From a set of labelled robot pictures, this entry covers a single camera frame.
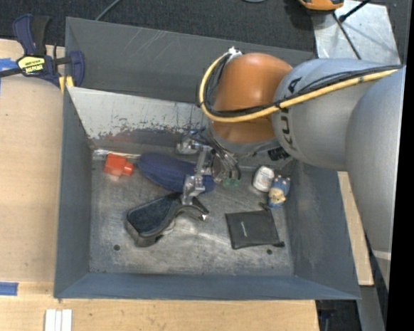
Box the black flat pouch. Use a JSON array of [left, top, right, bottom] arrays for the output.
[[221, 206, 288, 254]]

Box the small white jar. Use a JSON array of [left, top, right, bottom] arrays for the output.
[[250, 164, 276, 194]]

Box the red plastic block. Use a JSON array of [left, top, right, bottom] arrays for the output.
[[102, 152, 137, 179]]

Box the dark blue cloth bundle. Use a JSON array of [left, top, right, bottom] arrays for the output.
[[134, 151, 219, 196]]

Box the blue and yellow toy figure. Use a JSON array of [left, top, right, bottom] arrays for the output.
[[265, 174, 293, 210]]

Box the dark blue and black shoe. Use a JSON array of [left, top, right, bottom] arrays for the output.
[[122, 188, 212, 253]]

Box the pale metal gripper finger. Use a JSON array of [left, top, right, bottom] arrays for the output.
[[194, 176, 208, 197], [180, 175, 198, 207]]

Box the grey metal bin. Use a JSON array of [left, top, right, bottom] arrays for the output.
[[43, 16, 382, 322]]

